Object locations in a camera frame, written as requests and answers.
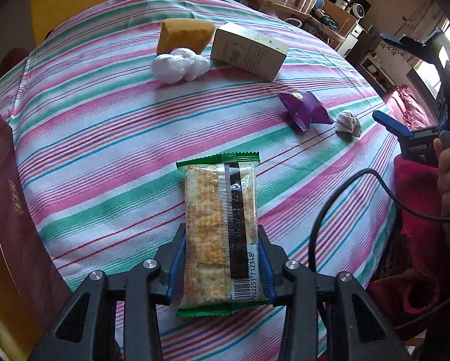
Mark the white small cabinet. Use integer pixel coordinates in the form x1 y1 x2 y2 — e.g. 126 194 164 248
338 23 364 57

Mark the dark low cabinet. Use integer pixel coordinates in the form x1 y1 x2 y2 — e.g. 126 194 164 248
358 32 394 91

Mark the white crumpled plastic bag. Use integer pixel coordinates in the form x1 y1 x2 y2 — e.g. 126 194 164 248
151 47 211 83

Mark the striped bed sheet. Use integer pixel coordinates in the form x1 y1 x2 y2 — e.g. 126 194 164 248
0 0 402 361

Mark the grey panel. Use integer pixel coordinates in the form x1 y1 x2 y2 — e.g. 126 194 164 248
0 0 38 94

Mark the large purple snack packet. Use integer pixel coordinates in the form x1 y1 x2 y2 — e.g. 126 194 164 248
277 91 334 133

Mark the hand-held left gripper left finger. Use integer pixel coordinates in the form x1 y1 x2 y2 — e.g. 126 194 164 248
29 224 188 361

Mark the yellow sponge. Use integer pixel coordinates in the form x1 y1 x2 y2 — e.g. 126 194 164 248
157 19 215 55

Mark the wooden shelf unit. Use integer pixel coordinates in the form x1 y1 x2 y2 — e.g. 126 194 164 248
311 0 361 42

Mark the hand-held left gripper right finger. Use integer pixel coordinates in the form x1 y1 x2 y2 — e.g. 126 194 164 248
257 225 411 361

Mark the cream cardboard box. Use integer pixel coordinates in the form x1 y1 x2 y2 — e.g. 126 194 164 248
211 23 289 82

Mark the black cable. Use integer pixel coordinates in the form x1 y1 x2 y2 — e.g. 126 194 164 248
309 168 450 271

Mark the green-edged cracker packet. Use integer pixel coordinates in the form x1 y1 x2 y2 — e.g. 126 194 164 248
176 151 271 316

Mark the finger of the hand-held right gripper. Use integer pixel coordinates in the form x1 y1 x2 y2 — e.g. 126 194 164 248
380 32 450 65
372 110 440 166

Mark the pink blanket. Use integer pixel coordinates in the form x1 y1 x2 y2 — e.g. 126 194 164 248
383 86 438 130

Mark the dark red cushion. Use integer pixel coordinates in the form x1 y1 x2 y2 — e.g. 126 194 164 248
1 47 30 70

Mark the beige crumpled paper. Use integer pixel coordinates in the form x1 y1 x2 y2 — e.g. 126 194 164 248
334 110 362 138

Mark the dark red gift box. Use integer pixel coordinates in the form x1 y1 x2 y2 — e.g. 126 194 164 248
0 106 116 361

